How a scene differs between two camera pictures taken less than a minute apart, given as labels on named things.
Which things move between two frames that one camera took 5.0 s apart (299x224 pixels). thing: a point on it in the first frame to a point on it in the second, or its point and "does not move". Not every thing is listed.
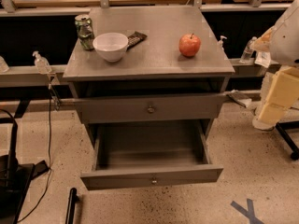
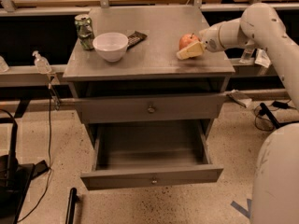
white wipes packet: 263,59 does not move
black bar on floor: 73,200 does not move
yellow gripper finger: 284,91 to 209,41
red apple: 189,45 does not move
